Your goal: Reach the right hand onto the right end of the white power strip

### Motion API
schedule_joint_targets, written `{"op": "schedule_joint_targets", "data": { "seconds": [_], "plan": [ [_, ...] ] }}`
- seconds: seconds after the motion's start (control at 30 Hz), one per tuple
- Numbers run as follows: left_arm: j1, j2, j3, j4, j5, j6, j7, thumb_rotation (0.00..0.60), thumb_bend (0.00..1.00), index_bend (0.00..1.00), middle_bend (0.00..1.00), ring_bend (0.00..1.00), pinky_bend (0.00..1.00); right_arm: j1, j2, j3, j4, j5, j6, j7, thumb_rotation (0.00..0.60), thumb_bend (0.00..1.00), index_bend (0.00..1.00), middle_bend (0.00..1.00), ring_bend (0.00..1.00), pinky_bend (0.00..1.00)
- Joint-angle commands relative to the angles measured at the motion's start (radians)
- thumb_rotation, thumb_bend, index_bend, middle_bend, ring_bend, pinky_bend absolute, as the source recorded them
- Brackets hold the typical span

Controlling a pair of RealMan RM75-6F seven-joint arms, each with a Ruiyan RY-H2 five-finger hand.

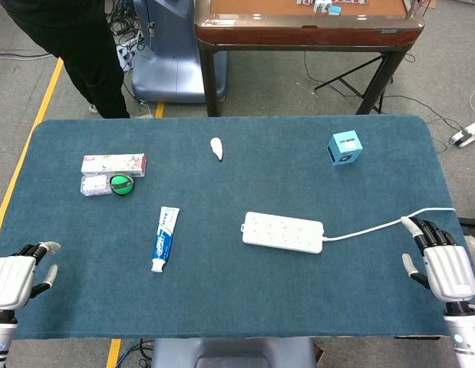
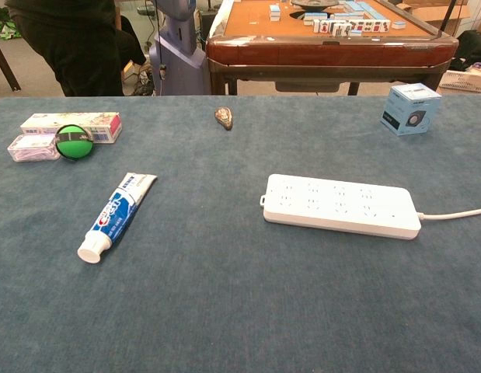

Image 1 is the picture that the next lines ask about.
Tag small oval pebble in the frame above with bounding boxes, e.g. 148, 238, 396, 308
209, 137, 226, 163

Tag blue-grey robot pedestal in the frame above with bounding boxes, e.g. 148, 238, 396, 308
131, 0, 229, 104

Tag right silver five-finger hand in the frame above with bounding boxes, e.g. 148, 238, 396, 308
400, 216, 475, 304

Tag light blue cube box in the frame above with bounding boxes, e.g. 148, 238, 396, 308
327, 130, 364, 167

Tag yellow floor tape line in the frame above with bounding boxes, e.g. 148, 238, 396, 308
0, 57, 64, 250

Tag grey-blue robot torso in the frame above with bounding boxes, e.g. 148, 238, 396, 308
150, 337, 318, 368

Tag blue felt table cloth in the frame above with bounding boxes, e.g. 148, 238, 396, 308
0, 114, 467, 340

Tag green ball with black band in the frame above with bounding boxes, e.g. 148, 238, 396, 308
109, 173, 136, 197

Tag blue white toothpaste tube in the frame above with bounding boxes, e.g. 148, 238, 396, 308
150, 205, 181, 274

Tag clear plastic box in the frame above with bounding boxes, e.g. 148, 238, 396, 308
79, 175, 112, 198

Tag white power strip cable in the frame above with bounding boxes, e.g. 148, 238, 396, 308
322, 207, 457, 242

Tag white floral toothpaste box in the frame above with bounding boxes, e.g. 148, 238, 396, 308
81, 153, 148, 179

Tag tangled floor cables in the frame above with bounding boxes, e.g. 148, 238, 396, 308
108, 7, 146, 74

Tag white floor power strip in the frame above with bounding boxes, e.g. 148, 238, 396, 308
448, 120, 475, 149

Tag person in black clothes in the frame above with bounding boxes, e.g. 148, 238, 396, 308
0, 0, 131, 120

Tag left silver five-finger hand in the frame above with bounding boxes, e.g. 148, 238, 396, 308
0, 241, 62, 311

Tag brown mahjong table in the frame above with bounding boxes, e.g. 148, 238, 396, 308
193, 0, 428, 117

